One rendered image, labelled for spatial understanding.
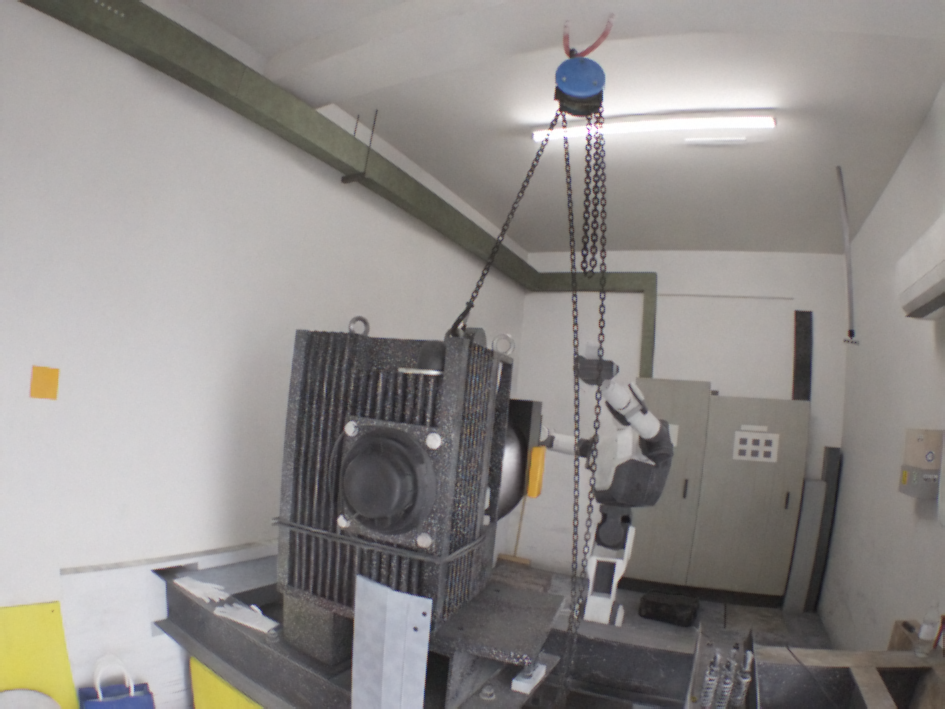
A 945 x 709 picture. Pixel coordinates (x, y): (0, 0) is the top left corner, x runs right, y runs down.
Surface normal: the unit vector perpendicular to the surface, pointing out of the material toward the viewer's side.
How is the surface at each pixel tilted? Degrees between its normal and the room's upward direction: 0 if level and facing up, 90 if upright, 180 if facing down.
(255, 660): 90
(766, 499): 90
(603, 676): 90
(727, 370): 90
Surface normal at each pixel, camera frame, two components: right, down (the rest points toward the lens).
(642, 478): 0.30, -0.10
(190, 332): 0.88, 0.04
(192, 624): -0.46, -0.12
